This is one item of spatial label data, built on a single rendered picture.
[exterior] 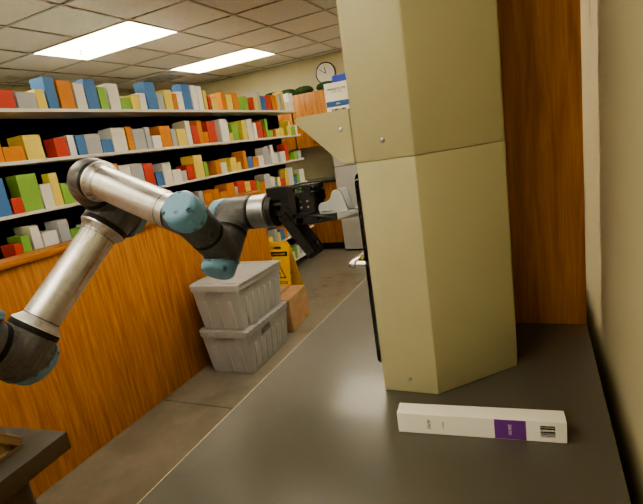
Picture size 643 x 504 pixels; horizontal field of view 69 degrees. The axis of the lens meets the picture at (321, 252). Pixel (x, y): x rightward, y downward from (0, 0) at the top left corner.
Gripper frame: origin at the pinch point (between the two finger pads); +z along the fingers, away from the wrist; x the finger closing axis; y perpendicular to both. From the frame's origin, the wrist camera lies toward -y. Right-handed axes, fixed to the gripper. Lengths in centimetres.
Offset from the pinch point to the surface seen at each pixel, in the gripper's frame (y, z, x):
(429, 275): -12.1, 13.8, -4.0
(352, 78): 25.1, 3.6, -4.5
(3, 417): -85, -192, 21
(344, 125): 17.3, 1.0, -4.5
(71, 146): 37, -244, 133
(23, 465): -37, -59, -43
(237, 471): -37, -15, -34
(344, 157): 11.5, 0.2, -4.5
